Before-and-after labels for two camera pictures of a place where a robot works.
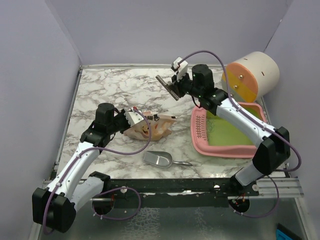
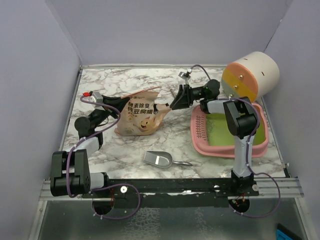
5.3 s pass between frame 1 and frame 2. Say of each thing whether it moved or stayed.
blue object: stayed
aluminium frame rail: stayed
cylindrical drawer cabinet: stayed
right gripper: moved
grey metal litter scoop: stayed
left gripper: moved
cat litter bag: moved
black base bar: stayed
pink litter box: stayed
